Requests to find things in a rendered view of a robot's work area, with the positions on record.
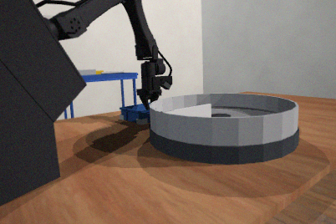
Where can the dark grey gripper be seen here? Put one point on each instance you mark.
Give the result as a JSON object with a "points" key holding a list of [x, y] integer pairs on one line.
{"points": [[147, 87]]}

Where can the blue open box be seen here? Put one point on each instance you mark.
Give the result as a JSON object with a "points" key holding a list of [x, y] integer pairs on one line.
{"points": [[133, 112]]}

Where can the grey round turntable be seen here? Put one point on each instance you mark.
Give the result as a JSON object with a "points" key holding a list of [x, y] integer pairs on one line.
{"points": [[228, 129]]}

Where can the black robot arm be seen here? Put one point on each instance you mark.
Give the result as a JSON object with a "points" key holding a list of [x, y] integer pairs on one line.
{"points": [[73, 23]]}

